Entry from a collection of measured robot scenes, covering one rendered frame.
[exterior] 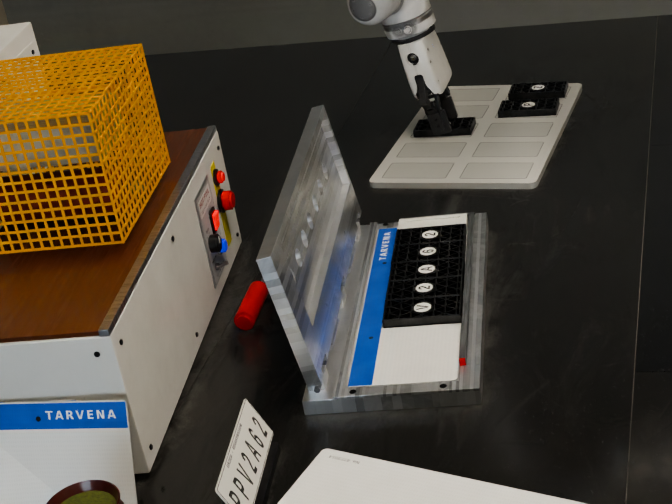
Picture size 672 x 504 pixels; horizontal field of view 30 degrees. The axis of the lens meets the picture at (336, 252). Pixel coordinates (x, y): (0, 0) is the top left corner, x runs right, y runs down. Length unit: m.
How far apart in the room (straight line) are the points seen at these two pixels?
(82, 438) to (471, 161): 0.88
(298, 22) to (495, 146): 2.01
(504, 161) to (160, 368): 0.75
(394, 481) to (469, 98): 1.18
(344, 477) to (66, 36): 3.23
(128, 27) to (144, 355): 2.83
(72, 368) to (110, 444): 0.09
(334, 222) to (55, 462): 0.52
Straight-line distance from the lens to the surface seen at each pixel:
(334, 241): 1.64
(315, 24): 3.98
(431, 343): 1.53
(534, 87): 2.24
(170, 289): 1.54
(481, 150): 2.04
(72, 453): 1.40
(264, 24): 4.03
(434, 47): 2.08
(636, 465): 1.34
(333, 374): 1.50
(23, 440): 1.42
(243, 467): 1.35
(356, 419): 1.45
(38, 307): 1.43
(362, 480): 1.20
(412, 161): 2.04
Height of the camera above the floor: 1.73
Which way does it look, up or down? 27 degrees down
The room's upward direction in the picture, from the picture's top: 10 degrees counter-clockwise
